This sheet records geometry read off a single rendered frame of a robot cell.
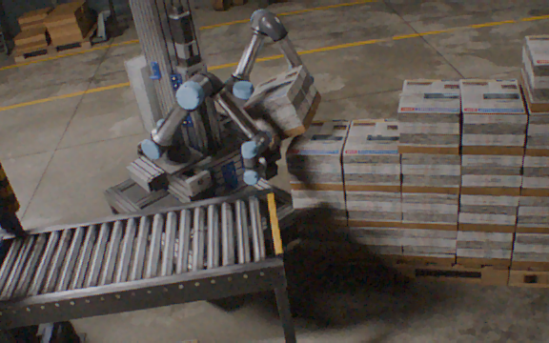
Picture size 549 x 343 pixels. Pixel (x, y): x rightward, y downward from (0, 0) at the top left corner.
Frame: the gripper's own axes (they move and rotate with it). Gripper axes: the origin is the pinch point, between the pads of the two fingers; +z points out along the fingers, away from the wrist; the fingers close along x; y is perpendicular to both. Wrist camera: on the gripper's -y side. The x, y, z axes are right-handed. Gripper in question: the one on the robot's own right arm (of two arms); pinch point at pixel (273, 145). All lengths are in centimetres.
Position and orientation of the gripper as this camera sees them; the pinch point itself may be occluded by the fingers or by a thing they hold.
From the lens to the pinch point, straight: 286.5
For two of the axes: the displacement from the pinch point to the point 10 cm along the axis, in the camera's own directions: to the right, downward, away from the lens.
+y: -4.8, -7.9, -3.9
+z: 2.6, -5.5, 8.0
